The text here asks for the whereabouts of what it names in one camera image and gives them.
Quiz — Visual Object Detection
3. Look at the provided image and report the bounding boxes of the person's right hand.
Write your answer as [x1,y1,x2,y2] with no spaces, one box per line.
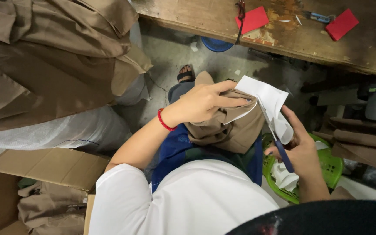
[264,104,323,187]

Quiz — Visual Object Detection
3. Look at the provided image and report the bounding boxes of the red bead bracelet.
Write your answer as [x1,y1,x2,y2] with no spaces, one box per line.
[157,108,177,132]

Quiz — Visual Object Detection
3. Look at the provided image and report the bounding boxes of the person's left hand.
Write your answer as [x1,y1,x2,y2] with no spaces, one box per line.
[166,80,252,129]

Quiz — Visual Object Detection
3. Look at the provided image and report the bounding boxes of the blue handled scissors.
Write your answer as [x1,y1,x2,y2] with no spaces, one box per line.
[257,96,295,174]

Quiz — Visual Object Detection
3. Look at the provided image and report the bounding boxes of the brown garments in box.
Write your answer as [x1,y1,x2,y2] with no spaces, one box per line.
[17,180,89,235]

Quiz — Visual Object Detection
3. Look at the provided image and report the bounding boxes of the blue plastic stool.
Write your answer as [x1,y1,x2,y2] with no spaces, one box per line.
[201,36,234,53]

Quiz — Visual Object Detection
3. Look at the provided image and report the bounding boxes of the white sheet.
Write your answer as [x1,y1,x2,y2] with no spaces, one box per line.
[335,176,376,203]

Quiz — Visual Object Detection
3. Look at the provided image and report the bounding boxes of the brown garment piece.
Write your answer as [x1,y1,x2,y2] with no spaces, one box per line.
[183,71,266,154]

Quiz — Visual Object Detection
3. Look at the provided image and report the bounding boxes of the stack of brown fabric pieces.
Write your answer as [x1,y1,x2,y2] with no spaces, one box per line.
[312,116,376,173]

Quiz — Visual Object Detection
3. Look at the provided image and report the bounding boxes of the blue thread snips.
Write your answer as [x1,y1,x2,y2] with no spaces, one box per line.
[302,10,336,24]

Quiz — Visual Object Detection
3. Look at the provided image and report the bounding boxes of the green plastic basket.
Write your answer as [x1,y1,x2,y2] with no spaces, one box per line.
[261,132,344,205]

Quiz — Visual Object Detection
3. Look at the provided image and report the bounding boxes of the white fabric piece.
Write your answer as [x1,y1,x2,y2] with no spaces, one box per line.
[222,75,294,145]

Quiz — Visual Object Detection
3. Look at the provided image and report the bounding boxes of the white woven sack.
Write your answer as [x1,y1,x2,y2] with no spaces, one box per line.
[0,20,151,154]

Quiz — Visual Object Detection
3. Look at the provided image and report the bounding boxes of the white fabric scraps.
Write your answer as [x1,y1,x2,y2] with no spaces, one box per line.
[270,140,329,193]

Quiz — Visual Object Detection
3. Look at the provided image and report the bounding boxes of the white shirt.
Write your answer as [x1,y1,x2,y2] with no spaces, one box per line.
[88,159,280,235]

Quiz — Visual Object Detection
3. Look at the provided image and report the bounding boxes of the dark cord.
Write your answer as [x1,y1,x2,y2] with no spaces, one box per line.
[234,0,247,46]

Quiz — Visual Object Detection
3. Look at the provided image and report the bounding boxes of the red card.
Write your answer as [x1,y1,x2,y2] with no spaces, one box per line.
[235,6,270,35]
[325,8,360,42]

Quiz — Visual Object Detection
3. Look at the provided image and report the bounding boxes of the cardboard box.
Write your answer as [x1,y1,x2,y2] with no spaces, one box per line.
[0,148,111,235]

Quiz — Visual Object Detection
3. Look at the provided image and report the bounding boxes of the black sandal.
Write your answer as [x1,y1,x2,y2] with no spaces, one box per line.
[177,65,196,83]

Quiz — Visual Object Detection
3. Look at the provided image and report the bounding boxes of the pile of brown fabric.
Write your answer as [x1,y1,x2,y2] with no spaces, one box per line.
[0,0,153,125]

